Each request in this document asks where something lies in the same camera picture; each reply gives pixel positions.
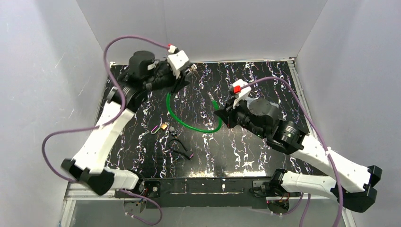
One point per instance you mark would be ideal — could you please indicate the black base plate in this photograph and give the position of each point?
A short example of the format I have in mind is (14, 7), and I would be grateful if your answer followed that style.
(211, 192)

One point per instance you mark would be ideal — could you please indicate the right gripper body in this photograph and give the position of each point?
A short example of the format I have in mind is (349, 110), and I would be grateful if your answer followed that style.
(231, 114)

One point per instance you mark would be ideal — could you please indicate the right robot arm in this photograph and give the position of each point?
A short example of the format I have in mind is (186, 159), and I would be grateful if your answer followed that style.
(342, 180)

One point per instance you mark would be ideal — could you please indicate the clear plastic parts box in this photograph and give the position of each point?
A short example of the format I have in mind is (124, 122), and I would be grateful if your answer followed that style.
(260, 106)

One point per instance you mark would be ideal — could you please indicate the small brass padlock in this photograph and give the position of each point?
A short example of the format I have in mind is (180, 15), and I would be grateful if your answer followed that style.
(162, 126)

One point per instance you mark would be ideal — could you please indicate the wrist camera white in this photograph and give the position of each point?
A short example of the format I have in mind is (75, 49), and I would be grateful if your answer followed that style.
(177, 60)
(241, 91)

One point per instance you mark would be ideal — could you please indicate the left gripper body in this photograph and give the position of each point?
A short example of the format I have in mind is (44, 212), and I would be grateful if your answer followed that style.
(175, 81)

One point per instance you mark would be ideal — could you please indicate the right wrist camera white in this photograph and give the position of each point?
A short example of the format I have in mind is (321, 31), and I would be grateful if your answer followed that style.
(241, 91)

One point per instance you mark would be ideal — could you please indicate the small dark key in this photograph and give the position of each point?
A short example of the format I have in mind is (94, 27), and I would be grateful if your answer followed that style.
(172, 131)

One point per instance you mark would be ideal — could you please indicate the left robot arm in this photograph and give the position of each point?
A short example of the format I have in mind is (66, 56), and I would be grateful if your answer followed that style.
(143, 75)

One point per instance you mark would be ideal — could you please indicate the green cable lock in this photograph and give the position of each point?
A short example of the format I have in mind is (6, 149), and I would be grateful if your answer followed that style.
(171, 112)

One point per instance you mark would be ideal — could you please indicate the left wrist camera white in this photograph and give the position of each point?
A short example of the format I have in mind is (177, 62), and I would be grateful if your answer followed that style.
(177, 60)

